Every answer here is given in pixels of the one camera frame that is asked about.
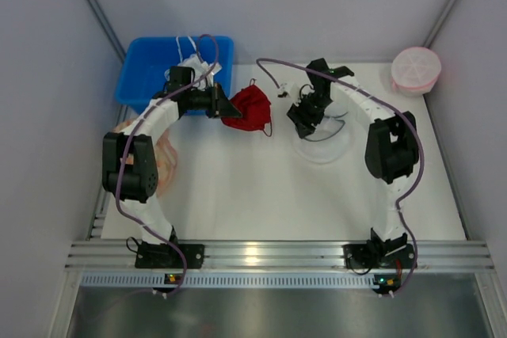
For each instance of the floral patterned bra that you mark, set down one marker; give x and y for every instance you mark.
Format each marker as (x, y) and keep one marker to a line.
(166, 164)

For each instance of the blue plastic bin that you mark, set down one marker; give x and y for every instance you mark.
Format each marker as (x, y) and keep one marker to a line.
(149, 58)

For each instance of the aluminium mounting rail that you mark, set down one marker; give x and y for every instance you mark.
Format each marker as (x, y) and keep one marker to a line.
(284, 256)

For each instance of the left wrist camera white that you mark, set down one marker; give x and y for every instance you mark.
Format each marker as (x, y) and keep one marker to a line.
(201, 67)

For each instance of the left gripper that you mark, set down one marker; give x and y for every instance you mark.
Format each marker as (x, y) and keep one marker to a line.
(216, 100)

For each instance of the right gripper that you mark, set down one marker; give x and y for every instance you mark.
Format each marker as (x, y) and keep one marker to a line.
(305, 112)

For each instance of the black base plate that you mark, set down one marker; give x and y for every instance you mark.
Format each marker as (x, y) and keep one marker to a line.
(163, 256)
(376, 253)

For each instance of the pink trimmed mesh laundry bag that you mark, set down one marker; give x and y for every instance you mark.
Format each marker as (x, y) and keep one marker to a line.
(415, 71)

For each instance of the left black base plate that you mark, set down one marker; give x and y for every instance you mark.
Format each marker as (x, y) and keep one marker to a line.
(163, 256)

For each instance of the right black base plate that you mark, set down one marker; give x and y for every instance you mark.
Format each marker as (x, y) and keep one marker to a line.
(376, 253)

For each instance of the red bra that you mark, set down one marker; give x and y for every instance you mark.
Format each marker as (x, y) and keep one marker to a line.
(255, 108)

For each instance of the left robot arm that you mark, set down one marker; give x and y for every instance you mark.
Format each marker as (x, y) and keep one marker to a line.
(165, 108)

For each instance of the slotted cable duct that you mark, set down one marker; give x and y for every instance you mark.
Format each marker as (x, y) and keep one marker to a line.
(255, 280)

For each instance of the white bra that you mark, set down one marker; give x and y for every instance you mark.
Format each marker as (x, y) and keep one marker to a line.
(186, 46)

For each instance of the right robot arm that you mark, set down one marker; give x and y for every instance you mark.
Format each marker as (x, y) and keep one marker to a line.
(393, 154)

